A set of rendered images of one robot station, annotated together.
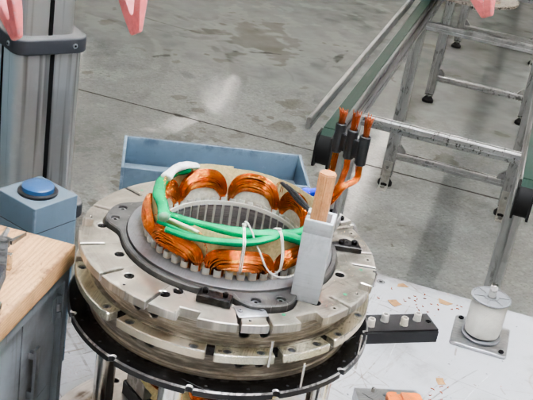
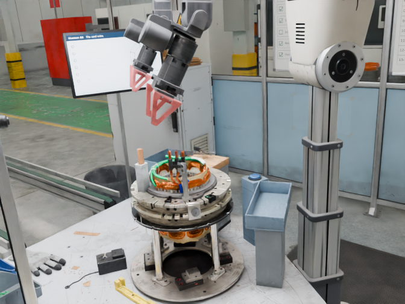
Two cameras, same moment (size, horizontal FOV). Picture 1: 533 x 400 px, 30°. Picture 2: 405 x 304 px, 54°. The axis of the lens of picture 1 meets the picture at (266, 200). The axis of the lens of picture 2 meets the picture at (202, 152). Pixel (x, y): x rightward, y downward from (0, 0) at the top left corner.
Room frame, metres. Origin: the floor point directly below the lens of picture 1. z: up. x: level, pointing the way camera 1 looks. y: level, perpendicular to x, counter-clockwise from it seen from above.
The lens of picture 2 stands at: (1.55, -0.99, 1.59)
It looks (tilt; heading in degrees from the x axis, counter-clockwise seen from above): 18 degrees down; 117
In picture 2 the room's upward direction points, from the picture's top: 4 degrees counter-clockwise
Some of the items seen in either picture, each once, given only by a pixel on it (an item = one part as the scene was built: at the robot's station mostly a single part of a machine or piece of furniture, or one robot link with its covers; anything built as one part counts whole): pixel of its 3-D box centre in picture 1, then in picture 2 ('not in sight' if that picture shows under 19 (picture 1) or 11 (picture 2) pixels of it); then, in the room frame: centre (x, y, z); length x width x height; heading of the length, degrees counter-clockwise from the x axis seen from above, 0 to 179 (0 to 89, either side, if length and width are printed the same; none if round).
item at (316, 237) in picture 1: (314, 255); (142, 177); (0.86, -0.06, 1.14); 0.03 x 0.03 x 0.09; 84
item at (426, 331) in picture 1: (388, 328); not in sight; (1.33, -0.22, 0.79); 0.15 x 0.05 x 0.02; 110
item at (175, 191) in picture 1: (166, 200); (194, 167); (0.96, 0.11, 1.12); 0.06 x 0.02 x 0.04; 174
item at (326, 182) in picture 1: (322, 201); (140, 158); (0.86, -0.05, 1.20); 0.02 x 0.02 x 0.06
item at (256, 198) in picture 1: (253, 198); not in sight; (1.02, 0.01, 1.12); 0.05 x 0.01 x 0.02; 84
